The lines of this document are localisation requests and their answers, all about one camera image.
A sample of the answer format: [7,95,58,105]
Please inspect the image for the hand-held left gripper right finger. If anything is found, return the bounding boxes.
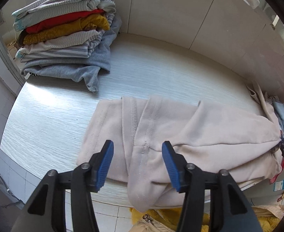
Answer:
[162,141,263,232]

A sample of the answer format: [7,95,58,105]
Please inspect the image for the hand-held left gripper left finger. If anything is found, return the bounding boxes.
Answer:
[11,140,114,232]

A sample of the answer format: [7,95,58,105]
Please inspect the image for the beige pants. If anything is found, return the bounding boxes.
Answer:
[76,81,284,212]

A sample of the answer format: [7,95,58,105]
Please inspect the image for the person's yellow fleece pants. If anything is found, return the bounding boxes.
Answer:
[130,206,281,232]

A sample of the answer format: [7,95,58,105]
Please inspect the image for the light blue garment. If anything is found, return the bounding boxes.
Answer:
[273,101,284,137]

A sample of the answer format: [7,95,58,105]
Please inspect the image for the white appliance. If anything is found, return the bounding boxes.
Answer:
[239,167,284,206]

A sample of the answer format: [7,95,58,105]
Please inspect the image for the person's beige puffer jacket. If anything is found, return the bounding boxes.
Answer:
[132,204,284,232]

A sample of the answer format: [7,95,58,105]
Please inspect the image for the grey mesh screen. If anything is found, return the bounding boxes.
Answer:
[0,174,24,209]

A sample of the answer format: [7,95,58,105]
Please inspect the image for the stack of folded clothes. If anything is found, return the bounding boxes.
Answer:
[11,0,122,94]

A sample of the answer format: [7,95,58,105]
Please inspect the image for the white power strip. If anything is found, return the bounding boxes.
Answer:
[8,41,19,54]

